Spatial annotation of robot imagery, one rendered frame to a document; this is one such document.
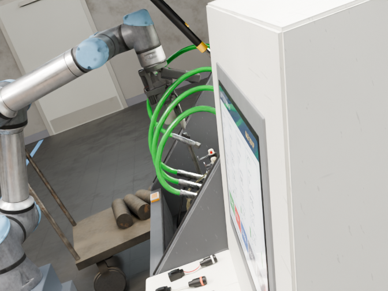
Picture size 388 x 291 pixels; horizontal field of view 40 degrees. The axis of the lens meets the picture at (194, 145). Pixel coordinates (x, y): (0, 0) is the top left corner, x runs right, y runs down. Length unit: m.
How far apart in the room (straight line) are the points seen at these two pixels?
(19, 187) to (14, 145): 0.15
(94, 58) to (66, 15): 7.21
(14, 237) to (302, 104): 1.38
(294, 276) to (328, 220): 0.07
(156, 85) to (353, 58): 1.07
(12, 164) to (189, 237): 0.69
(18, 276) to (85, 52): 0.76
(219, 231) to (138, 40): 0.57
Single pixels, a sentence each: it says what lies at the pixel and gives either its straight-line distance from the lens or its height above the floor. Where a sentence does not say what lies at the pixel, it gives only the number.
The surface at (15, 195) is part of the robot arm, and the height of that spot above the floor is 1.17.
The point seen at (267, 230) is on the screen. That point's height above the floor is 1.30.
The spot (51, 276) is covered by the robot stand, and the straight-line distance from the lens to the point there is 1.88.
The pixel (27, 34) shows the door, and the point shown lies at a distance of 8.73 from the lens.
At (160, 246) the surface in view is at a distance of 1.56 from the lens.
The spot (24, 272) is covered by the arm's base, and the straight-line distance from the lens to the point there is 1.80.
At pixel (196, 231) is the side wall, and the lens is 1.33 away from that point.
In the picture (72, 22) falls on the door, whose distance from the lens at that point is 8.61.
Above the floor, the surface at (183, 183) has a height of 1.11.
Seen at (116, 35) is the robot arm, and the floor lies 1.53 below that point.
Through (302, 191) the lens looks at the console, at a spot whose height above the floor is 1.39.
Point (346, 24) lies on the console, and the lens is 0.52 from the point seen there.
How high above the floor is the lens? 1.62
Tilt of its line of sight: 17 degrees down
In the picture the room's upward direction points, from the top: 21 degrees counter-clockwise
